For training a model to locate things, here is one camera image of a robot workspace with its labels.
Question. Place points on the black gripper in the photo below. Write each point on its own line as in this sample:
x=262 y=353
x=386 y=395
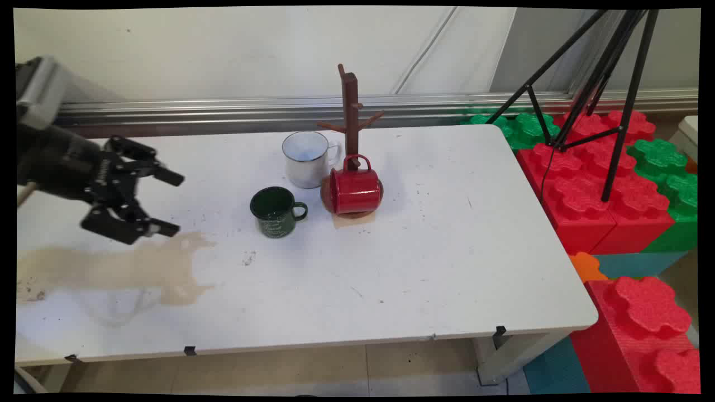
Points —
x=61 y=162

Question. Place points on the red enamel mug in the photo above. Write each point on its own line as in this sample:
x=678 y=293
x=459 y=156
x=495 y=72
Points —
x=357 y=192

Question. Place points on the dark green enamel mug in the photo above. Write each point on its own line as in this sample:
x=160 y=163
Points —
x=276 y=220

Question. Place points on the black table edge clip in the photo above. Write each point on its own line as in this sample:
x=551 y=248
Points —
x=72 y=358
x=499 y=335
x=190 y=350

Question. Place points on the white enamel mug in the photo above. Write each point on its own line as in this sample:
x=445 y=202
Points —
x=304 y=167

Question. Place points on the brown wooden mug tree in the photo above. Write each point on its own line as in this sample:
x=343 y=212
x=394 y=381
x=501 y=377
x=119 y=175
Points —
x=350 y=111

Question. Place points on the green foam block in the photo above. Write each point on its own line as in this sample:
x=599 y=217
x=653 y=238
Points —
x=678 y=190
x=528 y=128

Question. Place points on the white table leg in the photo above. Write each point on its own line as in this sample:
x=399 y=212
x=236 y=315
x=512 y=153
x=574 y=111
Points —
x=503 y=360

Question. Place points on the large red foam block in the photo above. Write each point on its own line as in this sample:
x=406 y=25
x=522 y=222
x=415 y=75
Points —
x=581 y=201

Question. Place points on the teal foam floor mat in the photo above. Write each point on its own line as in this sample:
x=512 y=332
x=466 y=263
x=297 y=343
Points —
x=556 y=368

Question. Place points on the orange foam piece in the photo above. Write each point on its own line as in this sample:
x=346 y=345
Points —
x=586 y=268

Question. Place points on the black tripod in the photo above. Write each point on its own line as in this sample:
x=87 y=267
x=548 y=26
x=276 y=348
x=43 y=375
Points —
x=620 y=111

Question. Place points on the teal foam block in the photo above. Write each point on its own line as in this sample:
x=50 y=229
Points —
x=637 y=263

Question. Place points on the white cabinet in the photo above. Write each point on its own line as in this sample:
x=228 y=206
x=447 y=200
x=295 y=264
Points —
x=688 y=134

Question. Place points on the aluminium wall rail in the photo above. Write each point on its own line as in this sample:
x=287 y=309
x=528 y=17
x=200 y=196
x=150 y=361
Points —
x=251 y=109

